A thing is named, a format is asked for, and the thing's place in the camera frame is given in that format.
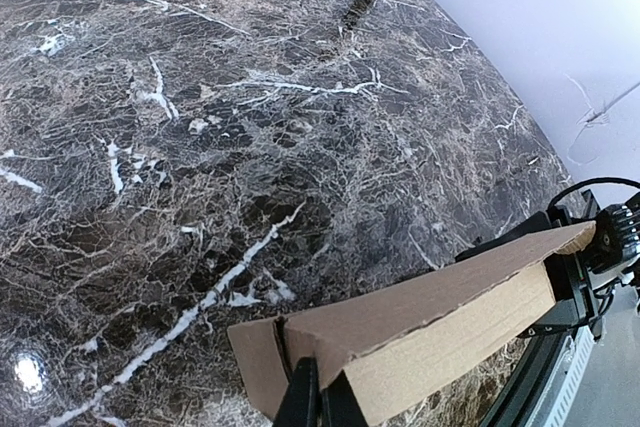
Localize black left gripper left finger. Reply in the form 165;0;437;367
273;357;320;427

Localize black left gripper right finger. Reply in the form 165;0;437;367
321;379;367;427

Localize black front table rail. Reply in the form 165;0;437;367
479;332;573;427

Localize brown cardboard box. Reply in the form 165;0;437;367
228;221;596;426

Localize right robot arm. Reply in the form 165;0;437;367
455;177;639;338

